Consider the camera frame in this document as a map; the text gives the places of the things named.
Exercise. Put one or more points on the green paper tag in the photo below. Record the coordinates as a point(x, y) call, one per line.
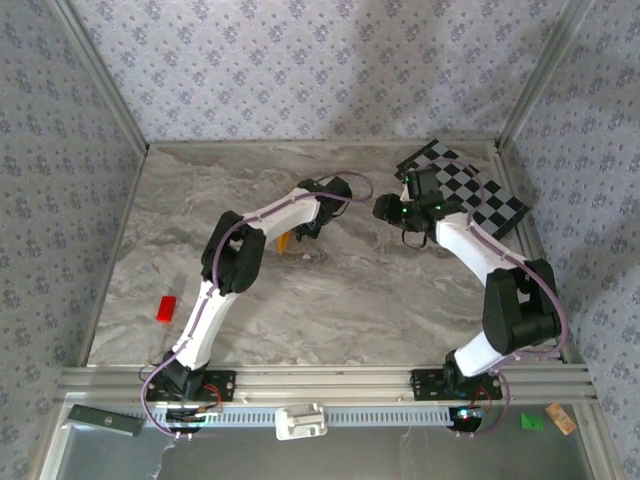
point(531, 422)

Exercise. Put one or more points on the black grey chessboard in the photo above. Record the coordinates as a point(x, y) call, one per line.
point(495, 200)

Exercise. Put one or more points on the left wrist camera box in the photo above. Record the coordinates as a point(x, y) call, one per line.
point(336, 189)

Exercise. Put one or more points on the long aluminium base rail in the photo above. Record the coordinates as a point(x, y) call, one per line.
point(325, 385)

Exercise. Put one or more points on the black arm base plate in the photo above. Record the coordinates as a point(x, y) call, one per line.
point(226, 385)
point(424, 386)

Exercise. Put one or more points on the red plastic block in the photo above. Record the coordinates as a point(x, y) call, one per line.
point(166, 309)

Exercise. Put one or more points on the aluminium table side rail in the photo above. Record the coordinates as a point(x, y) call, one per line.
point(506, 175)
point(120, 240)

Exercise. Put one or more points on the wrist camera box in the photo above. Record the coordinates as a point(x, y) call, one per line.
point(424, 184)
point(336, 189)

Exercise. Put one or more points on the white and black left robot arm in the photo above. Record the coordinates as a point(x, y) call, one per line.
point(210, 325)

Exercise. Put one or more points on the grey metal shelf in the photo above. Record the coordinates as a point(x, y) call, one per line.
point(350, 460)

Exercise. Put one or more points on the brown cardboard piece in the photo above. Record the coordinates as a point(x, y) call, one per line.
point(560, 417)

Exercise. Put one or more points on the aluminium corner post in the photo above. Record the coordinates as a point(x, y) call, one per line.
point(104, 75)
point(541, 75)

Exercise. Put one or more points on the flat black device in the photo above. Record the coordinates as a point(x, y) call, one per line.
point(102, 420)

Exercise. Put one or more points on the small electronics board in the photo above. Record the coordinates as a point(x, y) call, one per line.
point(192, 414)
point(467, 415)

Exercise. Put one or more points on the white plastic bracket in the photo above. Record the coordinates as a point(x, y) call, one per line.
point(300, 422)

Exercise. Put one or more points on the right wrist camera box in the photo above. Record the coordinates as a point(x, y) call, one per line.
point(424, 184)

